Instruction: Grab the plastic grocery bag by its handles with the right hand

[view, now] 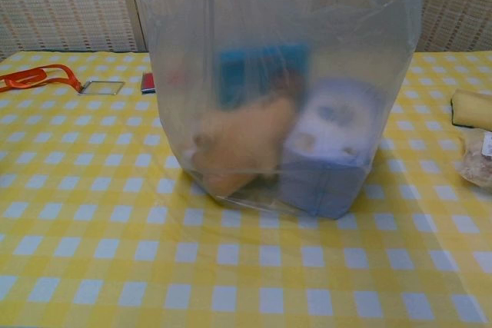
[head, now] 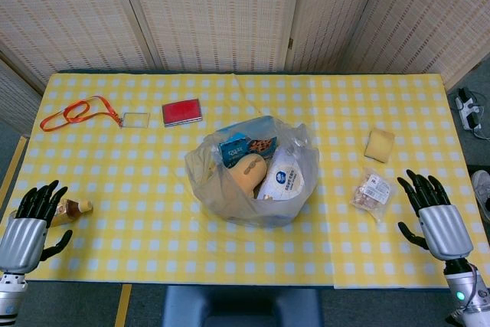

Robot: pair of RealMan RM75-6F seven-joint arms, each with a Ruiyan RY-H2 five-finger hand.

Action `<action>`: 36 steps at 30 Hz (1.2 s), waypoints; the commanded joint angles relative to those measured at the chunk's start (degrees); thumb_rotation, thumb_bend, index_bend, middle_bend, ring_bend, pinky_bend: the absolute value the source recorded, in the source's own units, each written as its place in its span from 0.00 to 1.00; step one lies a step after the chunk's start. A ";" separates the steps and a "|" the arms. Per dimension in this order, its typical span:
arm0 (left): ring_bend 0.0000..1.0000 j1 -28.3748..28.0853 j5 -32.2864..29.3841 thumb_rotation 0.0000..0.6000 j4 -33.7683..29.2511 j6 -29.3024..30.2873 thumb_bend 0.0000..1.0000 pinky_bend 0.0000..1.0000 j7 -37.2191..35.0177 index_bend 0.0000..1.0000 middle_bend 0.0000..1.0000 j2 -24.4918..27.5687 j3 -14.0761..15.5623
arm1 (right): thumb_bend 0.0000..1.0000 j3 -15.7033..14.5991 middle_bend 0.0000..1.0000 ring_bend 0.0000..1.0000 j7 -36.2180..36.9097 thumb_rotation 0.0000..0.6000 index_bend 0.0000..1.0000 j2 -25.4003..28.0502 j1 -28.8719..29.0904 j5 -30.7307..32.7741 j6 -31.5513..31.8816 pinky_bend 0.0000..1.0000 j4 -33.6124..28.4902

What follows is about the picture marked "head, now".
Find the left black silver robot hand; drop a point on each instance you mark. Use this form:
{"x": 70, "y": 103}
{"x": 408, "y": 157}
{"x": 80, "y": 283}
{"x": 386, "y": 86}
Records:
{"x": 21, "y": 240}

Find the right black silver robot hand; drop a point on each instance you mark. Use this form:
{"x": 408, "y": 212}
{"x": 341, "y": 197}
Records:
{"x": 444, "y": 233}

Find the white round wipes pack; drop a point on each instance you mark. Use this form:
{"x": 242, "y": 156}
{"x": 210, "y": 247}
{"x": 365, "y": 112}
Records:
{"x": 283, "y": 181}

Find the orange plush toy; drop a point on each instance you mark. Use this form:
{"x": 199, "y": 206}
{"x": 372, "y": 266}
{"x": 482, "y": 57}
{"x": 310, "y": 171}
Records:
{"x": 247, "y": 175}

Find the transparent plastic bag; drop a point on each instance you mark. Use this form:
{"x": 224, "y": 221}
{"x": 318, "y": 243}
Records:
{"x": 226, "y": 200}

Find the blue snack box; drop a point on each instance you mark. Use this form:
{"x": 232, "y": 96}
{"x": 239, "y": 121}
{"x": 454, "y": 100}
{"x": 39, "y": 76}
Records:
{"x": 239, "y": 149}

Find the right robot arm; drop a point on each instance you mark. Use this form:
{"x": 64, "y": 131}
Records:
{"x": 465, "y": 292}

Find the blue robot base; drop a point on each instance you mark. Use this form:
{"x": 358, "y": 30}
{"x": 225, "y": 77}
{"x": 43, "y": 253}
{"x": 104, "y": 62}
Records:
{"x": 241, "y": 308}

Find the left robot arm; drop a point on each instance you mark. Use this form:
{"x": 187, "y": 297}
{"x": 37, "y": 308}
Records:
{"x": 11, "y": 296}

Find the grey sneaker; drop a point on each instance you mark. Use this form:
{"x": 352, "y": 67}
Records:
{"x": 482, "y": 193}

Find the clear packaged snack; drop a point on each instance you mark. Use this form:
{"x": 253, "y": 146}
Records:
{"x": 371, "y": 193}

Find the yellow sponge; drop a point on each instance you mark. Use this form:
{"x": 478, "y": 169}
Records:
{"x": 379, "y": 144}

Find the white power strip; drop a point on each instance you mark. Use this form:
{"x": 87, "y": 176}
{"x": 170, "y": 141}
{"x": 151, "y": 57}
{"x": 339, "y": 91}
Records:
{"x": 468, "y": 110}

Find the yellow checked tablecloth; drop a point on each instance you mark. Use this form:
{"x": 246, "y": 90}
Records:
{"x": 153, "y": 189}

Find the clear badge holder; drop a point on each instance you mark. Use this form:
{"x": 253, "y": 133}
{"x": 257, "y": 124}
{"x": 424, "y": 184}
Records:
{"x": 134, "y": 120}

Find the woven folding screen panel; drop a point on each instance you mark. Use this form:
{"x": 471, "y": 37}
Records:
{"x": 65, "y": 17}
{"x": 214, "y": 13}
{"x": 432, "y": 17}
{"x": 329, "y": 17}

